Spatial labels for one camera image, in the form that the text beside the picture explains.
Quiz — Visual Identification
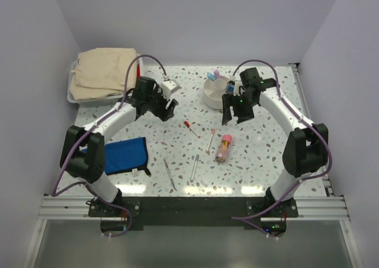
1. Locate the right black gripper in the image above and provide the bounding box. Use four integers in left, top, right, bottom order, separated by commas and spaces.
221, 93, 256, 124

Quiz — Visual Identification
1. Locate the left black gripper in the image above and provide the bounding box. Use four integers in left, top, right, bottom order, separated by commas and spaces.
145, 86, 176, 121

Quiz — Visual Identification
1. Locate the pink purple highlighter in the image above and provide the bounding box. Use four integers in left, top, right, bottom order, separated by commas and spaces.
214, 70, 221, 79

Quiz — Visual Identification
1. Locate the blue cap highlighter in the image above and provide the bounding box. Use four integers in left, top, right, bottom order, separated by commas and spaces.
207, 72, 216, 81

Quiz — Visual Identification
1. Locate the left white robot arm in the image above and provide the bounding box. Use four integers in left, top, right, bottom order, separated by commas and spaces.
60, 76, 180, 216

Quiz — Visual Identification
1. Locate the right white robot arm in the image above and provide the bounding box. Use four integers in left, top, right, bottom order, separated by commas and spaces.
221, 67, 330, 217

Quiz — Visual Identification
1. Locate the pink cap clear tube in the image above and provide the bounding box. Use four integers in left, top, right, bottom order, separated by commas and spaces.
215, 134, 232, 163

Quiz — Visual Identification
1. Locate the round white divided organizer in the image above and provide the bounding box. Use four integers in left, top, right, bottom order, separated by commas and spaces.
203, 76, 231, 110

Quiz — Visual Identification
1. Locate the white plastic basket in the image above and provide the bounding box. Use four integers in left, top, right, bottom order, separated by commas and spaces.
66, 60, 122, 108

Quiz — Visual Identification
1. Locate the red cap white pen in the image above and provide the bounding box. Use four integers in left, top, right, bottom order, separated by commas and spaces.
184, 121, 201, 138

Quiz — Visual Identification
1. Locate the beige folded cloth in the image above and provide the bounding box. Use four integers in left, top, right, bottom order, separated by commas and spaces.
69, 47, 137, 100

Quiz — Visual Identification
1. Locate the blue fabric pouch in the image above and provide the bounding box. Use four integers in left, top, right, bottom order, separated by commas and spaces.
105, 137, 151, 176

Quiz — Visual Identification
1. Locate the small clear plastic piece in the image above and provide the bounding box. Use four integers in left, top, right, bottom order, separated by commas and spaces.
200, 179, 208, 187

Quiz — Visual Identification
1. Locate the thin metal craft knife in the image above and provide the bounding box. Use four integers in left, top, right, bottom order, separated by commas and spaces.
163, 159, 177, 191

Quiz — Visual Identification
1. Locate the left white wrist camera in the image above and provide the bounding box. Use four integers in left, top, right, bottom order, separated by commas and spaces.
159, 79, 181, 99

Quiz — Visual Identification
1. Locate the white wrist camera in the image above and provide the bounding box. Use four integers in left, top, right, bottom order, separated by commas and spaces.
159, 79, 181, 99
226, 79, 242, 96

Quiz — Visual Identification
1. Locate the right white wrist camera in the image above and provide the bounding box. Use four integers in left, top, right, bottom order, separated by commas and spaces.
226, 79, 242, 96

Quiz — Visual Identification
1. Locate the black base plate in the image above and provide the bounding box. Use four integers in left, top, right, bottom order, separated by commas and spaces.
88, 195, 298, 231

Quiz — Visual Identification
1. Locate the aluminium frame rail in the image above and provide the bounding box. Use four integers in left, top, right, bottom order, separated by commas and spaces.
37, 196, 349, 221

